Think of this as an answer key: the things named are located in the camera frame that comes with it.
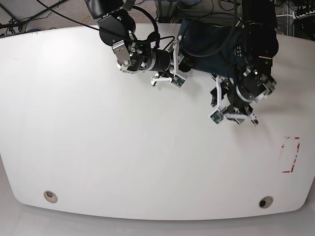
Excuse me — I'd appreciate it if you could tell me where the table cable grommet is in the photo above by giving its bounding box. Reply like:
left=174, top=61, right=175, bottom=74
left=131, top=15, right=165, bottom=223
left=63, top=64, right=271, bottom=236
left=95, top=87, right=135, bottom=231
left=44, top=191, right=58, bottom=204
left=258, top=196, right=274, bottom=209

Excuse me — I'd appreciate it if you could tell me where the left table cable grommet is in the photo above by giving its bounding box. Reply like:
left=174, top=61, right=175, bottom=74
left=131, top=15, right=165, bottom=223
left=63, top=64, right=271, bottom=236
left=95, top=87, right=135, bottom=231
left=44, top=191, right=58, bottom=204

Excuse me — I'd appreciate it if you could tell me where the dark teal T-shirt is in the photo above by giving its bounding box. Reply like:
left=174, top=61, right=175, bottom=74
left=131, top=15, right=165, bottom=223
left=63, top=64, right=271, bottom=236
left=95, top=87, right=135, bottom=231
left=178, top=19, right=248, bottom=79

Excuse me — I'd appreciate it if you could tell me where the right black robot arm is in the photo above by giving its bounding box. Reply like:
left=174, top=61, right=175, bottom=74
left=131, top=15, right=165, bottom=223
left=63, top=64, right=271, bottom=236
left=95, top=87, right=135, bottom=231
left=85, top=0, right=188, bottom=88

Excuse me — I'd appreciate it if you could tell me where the white power strip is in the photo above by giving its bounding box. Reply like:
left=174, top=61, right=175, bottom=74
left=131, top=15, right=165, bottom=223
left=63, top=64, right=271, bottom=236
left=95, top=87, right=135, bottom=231
left=293, top=5, right=315, bottom=19

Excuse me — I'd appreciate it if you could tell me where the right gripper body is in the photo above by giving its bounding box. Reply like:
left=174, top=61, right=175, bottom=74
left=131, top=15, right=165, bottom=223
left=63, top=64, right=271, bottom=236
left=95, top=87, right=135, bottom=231
left=112, top=36, right=188, bottom=86

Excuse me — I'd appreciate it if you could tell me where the black tripod leg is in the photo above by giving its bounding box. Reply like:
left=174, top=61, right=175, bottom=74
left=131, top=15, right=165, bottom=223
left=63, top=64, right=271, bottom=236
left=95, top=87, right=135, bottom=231
left=0, top=0, right=71, bottom=29

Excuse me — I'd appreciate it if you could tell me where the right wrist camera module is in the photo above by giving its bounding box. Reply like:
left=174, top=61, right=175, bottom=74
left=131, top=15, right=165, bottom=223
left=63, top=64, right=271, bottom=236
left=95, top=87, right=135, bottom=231
left=170, top=75, right=186, bottom=89

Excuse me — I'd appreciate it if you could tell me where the right table cable grommet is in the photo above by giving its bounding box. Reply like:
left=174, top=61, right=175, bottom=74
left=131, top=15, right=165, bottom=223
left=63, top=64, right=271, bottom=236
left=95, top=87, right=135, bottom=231
left=258, top=196, right=274, bottom=209

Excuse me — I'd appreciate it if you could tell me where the red tape rectangle marking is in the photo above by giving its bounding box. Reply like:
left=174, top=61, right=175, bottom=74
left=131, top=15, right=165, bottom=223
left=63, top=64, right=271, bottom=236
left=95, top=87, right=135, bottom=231
left=279, top=137, right=301, bottom=174

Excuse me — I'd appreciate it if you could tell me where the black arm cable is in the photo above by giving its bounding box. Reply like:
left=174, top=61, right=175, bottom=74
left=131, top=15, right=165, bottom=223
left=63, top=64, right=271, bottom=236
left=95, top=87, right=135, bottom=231
left=132, top=6, right=175, bottom=54

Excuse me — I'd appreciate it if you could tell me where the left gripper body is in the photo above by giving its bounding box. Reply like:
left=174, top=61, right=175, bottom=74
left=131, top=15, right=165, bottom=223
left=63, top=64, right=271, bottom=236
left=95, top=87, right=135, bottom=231
left=213, top=66, right=277, bottom=125

